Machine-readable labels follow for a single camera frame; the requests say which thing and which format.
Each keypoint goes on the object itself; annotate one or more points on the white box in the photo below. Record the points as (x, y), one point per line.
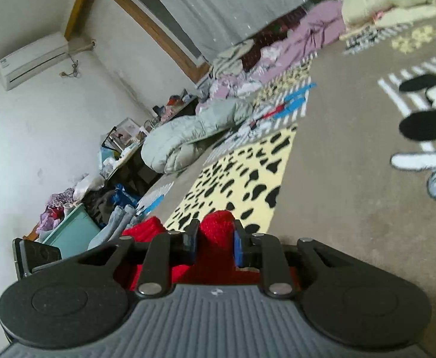
(128, 128)

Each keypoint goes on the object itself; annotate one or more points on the wooden window frame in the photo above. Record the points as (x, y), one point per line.
(80, 3)

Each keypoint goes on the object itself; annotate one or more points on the blue bag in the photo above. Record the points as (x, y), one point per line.
(126, 195)

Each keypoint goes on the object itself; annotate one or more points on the dark floral cloth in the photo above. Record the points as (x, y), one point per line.
(255, 54)

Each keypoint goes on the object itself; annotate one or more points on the dark brown clothes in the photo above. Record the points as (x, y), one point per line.
(98, 203)

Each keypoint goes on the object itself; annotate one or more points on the dark wooden desk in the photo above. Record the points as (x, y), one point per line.
(143, 167)

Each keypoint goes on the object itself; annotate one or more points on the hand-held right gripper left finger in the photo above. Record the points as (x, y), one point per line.
(192, 247)

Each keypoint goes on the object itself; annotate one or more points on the purple quilt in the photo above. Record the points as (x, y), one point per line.
(307, 33)

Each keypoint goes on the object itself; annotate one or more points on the teal plastic bin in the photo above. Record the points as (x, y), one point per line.
(72, 231)

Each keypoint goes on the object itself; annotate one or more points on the purple red clothes heap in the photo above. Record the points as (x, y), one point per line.
(56, 205)

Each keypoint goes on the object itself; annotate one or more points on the white air conditioner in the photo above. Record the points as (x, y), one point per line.
(31, 59)

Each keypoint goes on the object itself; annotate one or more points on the white plastic bag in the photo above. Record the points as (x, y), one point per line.
(87, 186)

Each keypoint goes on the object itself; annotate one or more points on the grey curtain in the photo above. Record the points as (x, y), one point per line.
(240, 7)

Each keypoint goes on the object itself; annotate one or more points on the red knitted sweater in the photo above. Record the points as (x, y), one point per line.
(216, 231)

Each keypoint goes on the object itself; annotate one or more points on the black metal frame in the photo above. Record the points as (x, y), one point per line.
(108, 140)

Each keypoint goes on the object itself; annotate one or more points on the colourful toys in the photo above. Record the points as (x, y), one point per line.
(173, 102)

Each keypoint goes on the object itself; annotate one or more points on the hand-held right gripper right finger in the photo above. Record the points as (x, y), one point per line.
(238, 250)

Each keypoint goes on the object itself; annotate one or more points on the grey-green puffer jacket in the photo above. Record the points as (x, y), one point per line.
(188, 138)

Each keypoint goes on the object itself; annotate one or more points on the beige rumpled clothes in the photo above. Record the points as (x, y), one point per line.
(229, 57)

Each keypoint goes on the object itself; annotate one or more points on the grey folded fleece garment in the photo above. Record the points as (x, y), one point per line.
(113, 223)

